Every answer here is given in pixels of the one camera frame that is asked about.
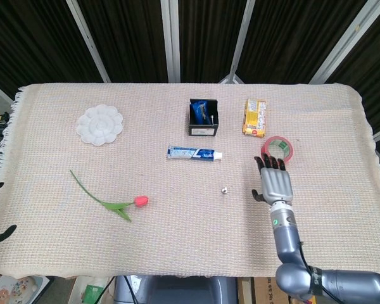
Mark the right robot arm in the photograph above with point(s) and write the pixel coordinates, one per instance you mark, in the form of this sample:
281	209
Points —
288	244

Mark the yellow snack packet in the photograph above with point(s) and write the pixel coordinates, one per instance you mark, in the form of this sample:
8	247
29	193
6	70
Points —
255	118

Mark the blue packet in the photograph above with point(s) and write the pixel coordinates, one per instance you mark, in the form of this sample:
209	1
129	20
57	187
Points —
198	112

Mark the pink artificial tulip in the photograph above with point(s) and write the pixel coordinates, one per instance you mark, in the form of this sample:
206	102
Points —
141	200

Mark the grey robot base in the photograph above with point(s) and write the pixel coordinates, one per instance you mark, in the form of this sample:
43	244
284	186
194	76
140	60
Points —
177	291

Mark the green card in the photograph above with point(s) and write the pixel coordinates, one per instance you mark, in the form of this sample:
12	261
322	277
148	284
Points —
92	293

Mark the brown cardboard box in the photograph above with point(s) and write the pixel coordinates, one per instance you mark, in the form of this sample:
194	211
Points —
259	291

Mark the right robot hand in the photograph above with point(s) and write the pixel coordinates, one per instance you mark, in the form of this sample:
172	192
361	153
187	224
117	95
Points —
277	187

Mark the blue white toothpaste tube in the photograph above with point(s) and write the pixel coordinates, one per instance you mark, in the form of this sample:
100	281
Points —
190	153

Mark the colourful picture book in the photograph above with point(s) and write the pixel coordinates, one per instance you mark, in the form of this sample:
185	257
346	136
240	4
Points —
12	289

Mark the beige woven tablecloth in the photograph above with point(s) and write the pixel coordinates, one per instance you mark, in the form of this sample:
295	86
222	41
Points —
177	234

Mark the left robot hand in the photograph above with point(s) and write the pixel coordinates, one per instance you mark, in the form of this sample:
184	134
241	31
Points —
1	235

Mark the black open box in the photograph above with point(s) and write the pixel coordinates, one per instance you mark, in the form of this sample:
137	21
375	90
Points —
202	130

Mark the white partition frame post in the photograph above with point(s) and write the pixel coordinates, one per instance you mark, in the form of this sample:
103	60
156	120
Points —
171	41
88	41
345	41
240	38

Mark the white flower-shaped paint palette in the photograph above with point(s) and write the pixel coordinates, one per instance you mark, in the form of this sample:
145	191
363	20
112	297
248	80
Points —
99	125

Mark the red tape roll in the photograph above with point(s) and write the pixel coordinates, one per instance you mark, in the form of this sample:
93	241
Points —
289	152

